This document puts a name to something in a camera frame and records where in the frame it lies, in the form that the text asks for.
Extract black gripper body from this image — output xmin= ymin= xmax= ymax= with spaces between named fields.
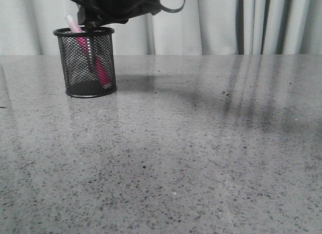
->
xmin=70 ymin=0 xmax=162 ymax=27

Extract black orange-handled scissors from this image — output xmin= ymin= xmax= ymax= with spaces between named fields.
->
xmin=85 ymin=22 xmax=98 ymax=80

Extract pink marker pen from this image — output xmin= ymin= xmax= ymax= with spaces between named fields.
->
xmin=65 ymin=14 xmax=112 ymax=89

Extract black mesh pen holder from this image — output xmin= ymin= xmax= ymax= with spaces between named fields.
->
xmin=53 ymin=27 xmax=117 ymax=98

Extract grey curtain backdrop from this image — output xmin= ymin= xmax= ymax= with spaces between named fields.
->
xmin=1 ymin=0 xmax=321 ymax=55

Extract black cable loop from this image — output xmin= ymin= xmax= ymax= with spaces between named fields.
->
xmin=155 ymin=0 xmax=187 ymax=14

